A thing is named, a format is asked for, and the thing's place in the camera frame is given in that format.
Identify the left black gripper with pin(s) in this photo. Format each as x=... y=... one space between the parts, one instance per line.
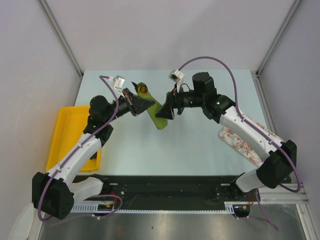
x=134 y=104

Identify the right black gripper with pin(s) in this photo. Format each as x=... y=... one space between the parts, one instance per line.
x=173 y=99

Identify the iridescent blue knife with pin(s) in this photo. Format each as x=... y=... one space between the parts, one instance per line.
x=135 y=85

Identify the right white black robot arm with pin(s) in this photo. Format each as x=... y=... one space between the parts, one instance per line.
x=278 y=157

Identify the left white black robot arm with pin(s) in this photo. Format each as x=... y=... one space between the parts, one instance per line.
x=55 y=193

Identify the yellow plastic tray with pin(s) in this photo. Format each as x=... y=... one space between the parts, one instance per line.
x=71 y=121

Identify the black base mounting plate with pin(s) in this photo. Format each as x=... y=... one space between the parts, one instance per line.
x=160 y=191

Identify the floral patterned tray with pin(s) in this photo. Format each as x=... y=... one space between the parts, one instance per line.
x=241 y=146

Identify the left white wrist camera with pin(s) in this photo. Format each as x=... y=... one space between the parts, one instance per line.
x=118 y=84

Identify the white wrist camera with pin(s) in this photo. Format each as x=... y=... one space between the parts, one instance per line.
x=178 y=77
x=118 y=84

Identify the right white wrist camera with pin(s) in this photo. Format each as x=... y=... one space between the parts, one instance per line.
x=178 y=77

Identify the right aluminium corner post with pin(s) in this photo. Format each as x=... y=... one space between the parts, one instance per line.
x=296 y=4

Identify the aluminium corner post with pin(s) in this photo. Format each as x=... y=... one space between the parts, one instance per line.
x=296 y=4
x=49 y=15

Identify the white slotted cable duct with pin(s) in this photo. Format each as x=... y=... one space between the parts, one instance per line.
x=103 y=208

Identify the left aluminium corner post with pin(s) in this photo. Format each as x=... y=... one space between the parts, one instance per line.
x=49 y=15

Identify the aluminium frame rail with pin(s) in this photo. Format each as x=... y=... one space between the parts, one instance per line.
x=277 y=215

